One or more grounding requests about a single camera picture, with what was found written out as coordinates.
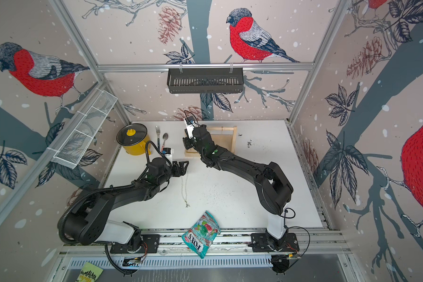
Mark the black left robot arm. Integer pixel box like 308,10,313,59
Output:
57,149,189,253

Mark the yellow pot with glass lid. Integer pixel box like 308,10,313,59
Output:
116,123,150,156

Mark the yellow green paper packet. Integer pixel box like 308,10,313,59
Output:
76,262,103,282

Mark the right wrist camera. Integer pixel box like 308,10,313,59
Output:
184,116,199,139

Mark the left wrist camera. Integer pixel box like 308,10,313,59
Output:
162,147,173,163

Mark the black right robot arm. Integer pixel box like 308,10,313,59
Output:
183,124,294,218

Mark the white wire mesh shelf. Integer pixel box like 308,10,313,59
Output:
52,90,118,169

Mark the black hanging wire basket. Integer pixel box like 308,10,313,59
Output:
167,68,244,94

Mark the wooden jewelry display stand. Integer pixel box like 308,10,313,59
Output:
184,126,237,157

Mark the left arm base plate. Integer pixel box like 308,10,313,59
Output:
109,234,161,255

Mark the green Foxs candy bag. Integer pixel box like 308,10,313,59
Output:
182,211,221,259

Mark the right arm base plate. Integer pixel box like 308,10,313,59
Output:
248,232,300,253

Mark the fork with green handle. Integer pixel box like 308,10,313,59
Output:
156,125,161,151

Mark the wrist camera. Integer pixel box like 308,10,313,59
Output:
184,116,199,139
162,147,173,163

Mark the spoon with pink handle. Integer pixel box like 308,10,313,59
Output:
161,133,169,152

